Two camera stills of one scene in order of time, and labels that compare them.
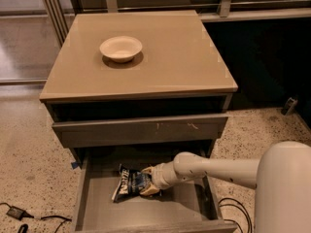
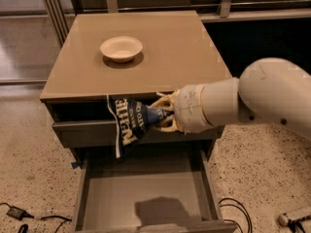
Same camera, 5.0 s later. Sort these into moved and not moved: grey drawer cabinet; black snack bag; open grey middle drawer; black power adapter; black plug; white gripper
Moved: white gripper; black snack bag
Not moved: grey drawer cabinet; black plug; black power adapter; open grey middle drawer
